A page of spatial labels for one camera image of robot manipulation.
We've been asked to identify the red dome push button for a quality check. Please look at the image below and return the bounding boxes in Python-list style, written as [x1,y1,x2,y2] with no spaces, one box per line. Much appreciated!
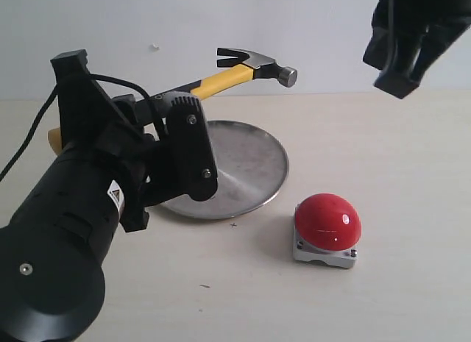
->
[292,193,362,269]

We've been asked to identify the yellow black claw hammer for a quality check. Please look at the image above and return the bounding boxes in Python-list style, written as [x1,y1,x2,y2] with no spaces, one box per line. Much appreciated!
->
[48,48,297,155]

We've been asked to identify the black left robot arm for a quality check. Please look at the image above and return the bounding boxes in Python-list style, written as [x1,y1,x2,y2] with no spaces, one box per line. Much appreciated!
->
[1,49,171,341]

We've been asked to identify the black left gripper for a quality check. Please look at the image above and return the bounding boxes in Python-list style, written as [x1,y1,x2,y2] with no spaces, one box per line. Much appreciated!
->
[50,49,156,232]

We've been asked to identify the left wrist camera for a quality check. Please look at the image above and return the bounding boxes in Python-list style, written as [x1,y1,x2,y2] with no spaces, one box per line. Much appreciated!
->
[166,92,218,202]

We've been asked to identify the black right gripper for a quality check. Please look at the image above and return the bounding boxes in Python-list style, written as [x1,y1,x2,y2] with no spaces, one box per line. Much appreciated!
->
[363,0,470,98]

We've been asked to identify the round stainless steel plate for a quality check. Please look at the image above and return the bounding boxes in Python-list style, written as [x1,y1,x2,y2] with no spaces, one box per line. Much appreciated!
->
[162,120,289,220]

